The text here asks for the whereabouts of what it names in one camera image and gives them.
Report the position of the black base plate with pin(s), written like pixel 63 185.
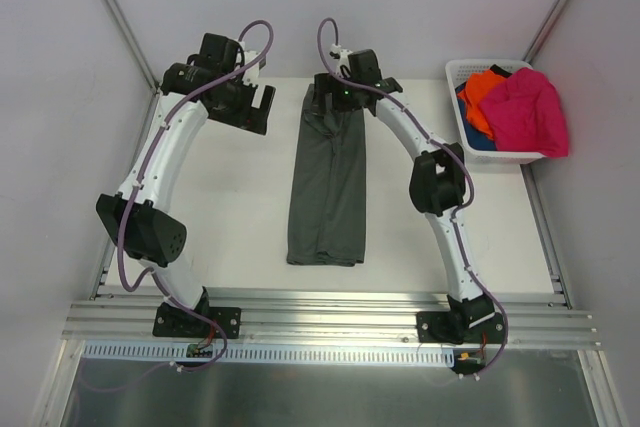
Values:
pixel 444 327
pixel 172 322

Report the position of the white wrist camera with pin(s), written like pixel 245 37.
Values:
pixel 254 59
pixel 341 57

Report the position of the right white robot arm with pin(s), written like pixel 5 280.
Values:
pixel 437 188

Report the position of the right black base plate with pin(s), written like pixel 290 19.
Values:
pixel 444 327

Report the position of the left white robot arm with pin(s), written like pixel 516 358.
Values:
pixel 218 83

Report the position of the right aluminium corner post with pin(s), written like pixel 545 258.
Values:
pixel 560 2

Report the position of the left aluminium corner post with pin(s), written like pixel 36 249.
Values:
pixel 127 35

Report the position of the aluminium corner post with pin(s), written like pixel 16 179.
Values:
pixel 560 2
pixel 127 35

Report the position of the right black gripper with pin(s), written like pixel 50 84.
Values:
pixel 326 92

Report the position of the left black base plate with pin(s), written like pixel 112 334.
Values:
pixel 172 322

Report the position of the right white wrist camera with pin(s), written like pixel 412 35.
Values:
pixel 341 57

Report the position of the white slotted cable duct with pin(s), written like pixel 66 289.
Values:
pixel 270 354

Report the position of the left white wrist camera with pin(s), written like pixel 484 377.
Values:
pixel 254 59

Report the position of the pink t shirt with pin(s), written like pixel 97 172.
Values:
pixel 525 114

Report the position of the grey t shirt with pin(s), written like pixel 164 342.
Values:
pixel 327 211

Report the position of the orange t shirt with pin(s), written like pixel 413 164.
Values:
pixel 477 87

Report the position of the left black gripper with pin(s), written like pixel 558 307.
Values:
pixel 255 110

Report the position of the aluminium mounting rail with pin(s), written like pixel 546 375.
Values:
pixel 535 321

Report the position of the white plastic laundry basket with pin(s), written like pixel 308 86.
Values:
pixel 457 72

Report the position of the blue t shirt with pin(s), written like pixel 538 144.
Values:
pixel 475 138

